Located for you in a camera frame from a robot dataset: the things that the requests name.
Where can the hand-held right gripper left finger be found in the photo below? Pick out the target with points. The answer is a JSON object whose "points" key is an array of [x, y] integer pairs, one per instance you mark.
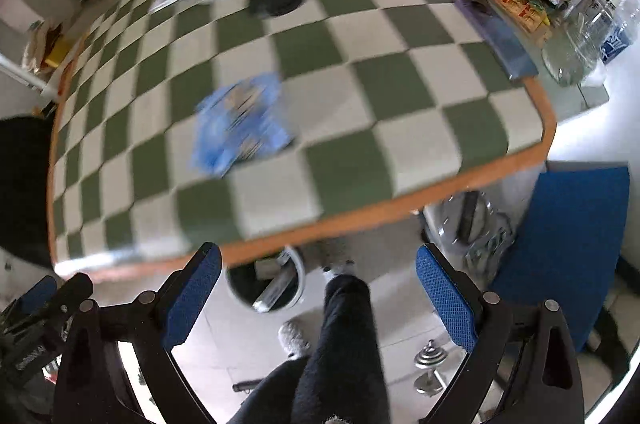
{"points": [[192, 299]]}

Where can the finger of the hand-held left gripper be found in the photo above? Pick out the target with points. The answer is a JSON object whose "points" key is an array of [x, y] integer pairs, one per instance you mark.
{"points": [[39, 293], [72, 288]]}

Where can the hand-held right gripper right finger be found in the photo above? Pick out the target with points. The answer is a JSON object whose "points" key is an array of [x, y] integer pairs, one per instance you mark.
{"points": [[445, 299]]}

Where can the white round bin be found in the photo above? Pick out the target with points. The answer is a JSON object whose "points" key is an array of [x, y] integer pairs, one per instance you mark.
{"points": [[300, 271]]}

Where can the blue snack packet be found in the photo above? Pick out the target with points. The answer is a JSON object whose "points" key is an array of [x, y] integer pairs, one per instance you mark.
{"points": [[240, 124]]}

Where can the silver dumbbell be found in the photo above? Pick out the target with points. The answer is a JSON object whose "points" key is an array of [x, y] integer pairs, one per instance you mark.
{"points": [[431, 361]]}

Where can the silver metal object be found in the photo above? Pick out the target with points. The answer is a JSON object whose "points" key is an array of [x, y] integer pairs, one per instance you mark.
{"points": [[470, 229]]}

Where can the silver wrapper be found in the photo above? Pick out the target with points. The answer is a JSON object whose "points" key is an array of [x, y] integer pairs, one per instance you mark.
{"points": [[274, 291]]}

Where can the grey fuzzy slipper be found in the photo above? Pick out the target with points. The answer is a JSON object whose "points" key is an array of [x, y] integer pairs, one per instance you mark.
{"points": [[294, 339], [336, 261]]}

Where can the person's right leg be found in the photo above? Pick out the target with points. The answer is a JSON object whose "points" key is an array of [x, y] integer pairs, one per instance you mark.
{"points": [[345, 354]]}

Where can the person's leg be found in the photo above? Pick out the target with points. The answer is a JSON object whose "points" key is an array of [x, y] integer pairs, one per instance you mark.
{"points": [[267, 396], [345, 354]]}

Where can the person's left leg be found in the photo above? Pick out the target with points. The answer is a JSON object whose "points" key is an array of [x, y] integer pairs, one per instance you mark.
{"points": [[267, 396]]}

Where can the blue chair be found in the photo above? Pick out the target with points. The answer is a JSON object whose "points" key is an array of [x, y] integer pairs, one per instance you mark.
{"points": [[565, 244]]}

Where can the green white checkered tablecloth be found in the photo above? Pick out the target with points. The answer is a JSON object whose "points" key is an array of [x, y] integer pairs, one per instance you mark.
{"points": [[350, 104]]}

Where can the wooden table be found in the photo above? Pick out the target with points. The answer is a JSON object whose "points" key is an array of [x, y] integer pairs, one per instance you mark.
{"points": [[542, 104]]}

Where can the yellow object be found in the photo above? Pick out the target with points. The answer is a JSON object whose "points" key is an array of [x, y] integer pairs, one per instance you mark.
{"points": [[56, 52]]}

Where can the blue flat box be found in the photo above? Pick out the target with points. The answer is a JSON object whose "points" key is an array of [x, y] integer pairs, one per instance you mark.
{"points": [[502, 39]]}

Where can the red yellow snack box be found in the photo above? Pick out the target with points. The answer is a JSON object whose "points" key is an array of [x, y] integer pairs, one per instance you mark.
{"points": [[515, 4]]}

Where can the blue label plastic bottle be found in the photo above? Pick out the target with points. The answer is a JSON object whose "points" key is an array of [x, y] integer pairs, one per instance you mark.
{"points": [[617, 39]]}

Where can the white metal rail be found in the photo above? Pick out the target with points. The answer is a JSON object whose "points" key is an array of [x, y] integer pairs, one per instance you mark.
{"points": [[22, 77]]}

